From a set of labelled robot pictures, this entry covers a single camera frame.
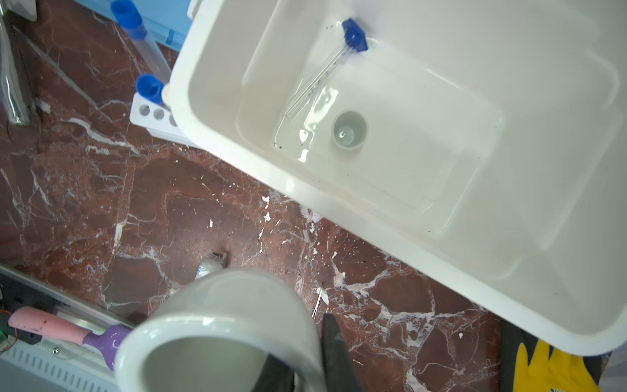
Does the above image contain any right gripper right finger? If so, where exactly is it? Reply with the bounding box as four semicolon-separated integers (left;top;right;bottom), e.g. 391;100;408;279
321;314;364;392

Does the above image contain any white plastic storage bin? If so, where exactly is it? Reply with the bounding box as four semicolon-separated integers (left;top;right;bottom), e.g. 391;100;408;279
171;1;626;355

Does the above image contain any test tube beige cap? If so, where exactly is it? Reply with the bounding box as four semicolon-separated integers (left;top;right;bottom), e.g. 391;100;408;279
161;83;171;108

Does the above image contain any yellow black work glove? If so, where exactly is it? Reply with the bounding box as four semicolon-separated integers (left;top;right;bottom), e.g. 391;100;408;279
499;321;609;391

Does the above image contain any metal garden trowel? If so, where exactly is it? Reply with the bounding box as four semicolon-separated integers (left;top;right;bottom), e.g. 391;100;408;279
1;14;32;127

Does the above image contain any purple garden fork pink handle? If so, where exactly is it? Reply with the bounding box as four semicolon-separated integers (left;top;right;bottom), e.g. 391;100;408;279
8;306;132;371

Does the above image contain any white bottle blue label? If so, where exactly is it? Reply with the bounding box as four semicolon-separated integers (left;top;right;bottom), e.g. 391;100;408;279
194;252;227;280

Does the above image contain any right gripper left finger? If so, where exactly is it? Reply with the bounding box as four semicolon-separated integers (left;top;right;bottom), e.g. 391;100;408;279
251;354;295;392

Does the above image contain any white ceramic bowl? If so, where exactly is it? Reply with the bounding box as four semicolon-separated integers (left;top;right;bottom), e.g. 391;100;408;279
114;268;327;391

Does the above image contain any small white crucible cup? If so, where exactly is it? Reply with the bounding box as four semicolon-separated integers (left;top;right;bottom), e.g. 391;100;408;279
331;111;367;150

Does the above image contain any white test tube rack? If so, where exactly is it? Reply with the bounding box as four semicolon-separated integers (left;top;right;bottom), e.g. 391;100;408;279
129;92;199;149

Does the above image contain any small blue cap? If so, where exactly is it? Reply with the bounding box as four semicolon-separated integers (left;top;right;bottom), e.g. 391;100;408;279
341;18;368;52

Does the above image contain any blue plastic bin lid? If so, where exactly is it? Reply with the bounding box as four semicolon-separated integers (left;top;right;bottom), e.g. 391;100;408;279
76;0;192;52

